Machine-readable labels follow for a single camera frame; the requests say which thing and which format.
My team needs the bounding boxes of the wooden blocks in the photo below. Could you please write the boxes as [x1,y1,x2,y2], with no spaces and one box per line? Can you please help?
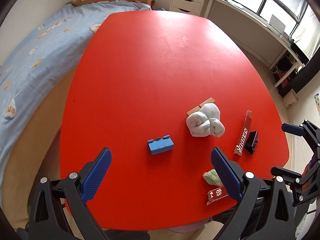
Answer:
[186,97,216,117]

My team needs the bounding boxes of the white curtain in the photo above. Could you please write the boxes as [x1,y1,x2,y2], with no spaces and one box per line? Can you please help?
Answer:
[292,5,320,58]

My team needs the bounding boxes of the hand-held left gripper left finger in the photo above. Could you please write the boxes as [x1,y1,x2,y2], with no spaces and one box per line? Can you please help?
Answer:
[27,147,112,240]

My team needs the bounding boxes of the white rolled socks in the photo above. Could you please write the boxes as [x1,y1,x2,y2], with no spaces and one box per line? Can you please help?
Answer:
[186,103,226,138]

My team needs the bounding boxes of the beige bed base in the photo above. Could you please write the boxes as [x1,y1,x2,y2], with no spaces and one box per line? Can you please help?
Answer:
[0,67,78,228]

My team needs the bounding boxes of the white cup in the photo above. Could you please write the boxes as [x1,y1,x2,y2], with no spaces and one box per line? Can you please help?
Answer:
[282,89,299,109]

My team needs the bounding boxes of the colourful sticker sheet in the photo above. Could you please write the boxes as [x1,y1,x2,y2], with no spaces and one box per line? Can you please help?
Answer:
[313,94,320,117]

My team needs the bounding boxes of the long red wrapper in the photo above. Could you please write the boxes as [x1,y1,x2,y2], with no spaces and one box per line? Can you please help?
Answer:
[234,110,253,156]

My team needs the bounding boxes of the small red packet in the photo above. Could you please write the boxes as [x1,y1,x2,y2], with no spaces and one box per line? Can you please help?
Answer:
[207,187,229,206]

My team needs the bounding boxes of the white desk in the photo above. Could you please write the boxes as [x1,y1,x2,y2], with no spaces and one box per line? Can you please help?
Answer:
[205,0,306,88]

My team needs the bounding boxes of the black panel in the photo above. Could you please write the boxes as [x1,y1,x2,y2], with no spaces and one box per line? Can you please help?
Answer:
[278,41,320,98]

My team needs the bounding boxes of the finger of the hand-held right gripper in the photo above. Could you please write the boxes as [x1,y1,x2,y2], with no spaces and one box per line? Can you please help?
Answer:
[281,119,320,156]
[271,155,320,207]

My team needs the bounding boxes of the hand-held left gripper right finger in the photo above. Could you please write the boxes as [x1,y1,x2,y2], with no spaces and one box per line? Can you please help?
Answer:
[211,147,297,240]

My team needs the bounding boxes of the blue plastic block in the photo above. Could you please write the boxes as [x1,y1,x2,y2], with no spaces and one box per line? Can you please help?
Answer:
[147,135,174,156]

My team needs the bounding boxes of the black binder clip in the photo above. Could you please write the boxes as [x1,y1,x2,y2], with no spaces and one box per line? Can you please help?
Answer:
[244,130,260,155]

